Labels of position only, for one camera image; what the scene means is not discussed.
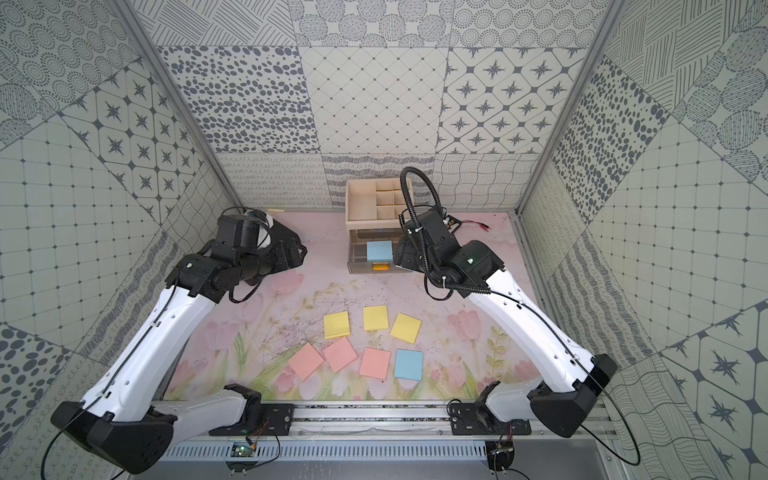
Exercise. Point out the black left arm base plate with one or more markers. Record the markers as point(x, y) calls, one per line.
point(272, 418)

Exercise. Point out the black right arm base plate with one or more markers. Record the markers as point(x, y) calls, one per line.
point(466, 419)

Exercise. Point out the yellow sticky pad middle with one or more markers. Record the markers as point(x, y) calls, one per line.
point(375, 318)

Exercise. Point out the beige drawer organizer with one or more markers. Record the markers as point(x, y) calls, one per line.
point(373, 203)

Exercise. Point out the pink sticky pad left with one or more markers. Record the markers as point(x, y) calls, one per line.
point(306, 361)

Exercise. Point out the translucent drawer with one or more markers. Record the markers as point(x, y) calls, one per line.
point(357, 239)

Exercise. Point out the blue sticky pad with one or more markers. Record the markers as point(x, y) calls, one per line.
point(379, 251)
point(409, 365)

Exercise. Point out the black plastic tool case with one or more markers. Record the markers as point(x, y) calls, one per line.
point(271, 225)

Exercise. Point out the floral pink table mat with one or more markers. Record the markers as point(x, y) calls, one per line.
point(250, 339)

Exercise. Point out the yellow sticky pad left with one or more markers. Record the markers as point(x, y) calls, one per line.
point(336, 325)

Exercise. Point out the yellow sticky pad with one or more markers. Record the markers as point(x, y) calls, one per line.
point(336, 325)
point(375, 318)
point(405, 328)

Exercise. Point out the yellow sticky pad right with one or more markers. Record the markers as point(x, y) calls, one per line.
point(405, 328)

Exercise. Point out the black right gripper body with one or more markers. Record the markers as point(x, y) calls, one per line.
point(411, 258)

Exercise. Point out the black battery holder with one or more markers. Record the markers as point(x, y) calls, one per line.
point(454, 224)

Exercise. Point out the pink sticky pad right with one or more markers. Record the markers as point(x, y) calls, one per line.
point(375, 363)

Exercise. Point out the aluminium mounting rail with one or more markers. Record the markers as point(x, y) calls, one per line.
point(389, 431)

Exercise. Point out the pink sticky pad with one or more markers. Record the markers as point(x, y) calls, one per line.
point(306, 361)
point(375, 363)
point(339, 354)

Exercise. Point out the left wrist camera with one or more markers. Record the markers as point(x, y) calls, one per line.
point(240, 231)

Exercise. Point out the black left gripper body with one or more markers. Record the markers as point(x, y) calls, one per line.
point(288, 249)

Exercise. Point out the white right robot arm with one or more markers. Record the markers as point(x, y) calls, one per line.
point(572, 378)

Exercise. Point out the pink sticky pad middle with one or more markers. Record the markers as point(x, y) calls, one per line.
point(339, 354)

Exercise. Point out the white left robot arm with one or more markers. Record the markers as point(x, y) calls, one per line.
point(118, 418)

